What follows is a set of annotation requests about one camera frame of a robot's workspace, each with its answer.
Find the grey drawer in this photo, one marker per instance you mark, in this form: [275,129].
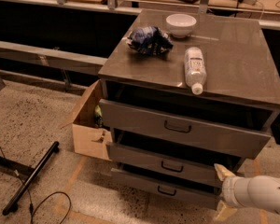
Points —
[167,186]
[168,158]
[183,130]

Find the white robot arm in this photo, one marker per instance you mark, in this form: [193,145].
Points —
[261,192]

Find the open cardboard box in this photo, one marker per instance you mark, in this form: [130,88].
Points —
[88,139]

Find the grey bottom drawer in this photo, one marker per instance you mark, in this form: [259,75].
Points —
[167,186]

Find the green item in box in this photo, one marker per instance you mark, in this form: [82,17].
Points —
[98,118]

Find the black stand leg bar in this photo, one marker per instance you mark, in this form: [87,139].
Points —
[12,205]

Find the clear plastic water bottle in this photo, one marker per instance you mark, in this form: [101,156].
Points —
[195,72]

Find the crumpled blue chip bag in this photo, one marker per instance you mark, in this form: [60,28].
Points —
[149,40]

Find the grey top drawer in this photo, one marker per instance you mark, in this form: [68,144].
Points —
[183,130]

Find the white ceramic bowl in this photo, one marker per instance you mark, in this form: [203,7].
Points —
[180,25]

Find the grey metal rail beam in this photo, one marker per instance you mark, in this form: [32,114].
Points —
[70,61]

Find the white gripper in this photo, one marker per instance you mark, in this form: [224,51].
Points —
[229,190]

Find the grey metal drawer cabinet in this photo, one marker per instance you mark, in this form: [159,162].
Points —
[242,88]

